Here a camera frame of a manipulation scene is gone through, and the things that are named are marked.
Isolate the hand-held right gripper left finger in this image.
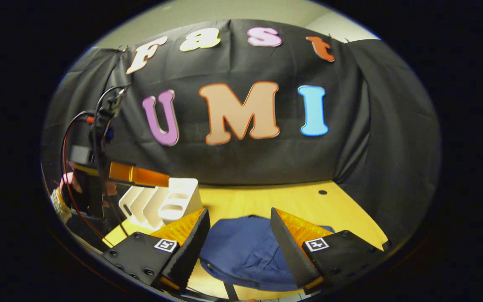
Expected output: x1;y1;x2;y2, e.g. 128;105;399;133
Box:
101;208;210;292

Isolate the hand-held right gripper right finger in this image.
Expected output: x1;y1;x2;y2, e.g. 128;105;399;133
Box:
270;208;387;294

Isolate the white plastic bookshelf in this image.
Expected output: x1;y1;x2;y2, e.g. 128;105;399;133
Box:
118;178;203;232

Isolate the blue schoolbag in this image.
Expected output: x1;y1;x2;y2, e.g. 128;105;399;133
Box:
199;215;335;292

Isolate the black backdrop cloth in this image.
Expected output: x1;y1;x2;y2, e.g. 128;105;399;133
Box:
40;19;441;252

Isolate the red cable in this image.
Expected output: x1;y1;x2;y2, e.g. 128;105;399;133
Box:
60;111;106;240

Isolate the black cable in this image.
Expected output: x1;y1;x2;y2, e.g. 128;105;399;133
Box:
93;85;130;126

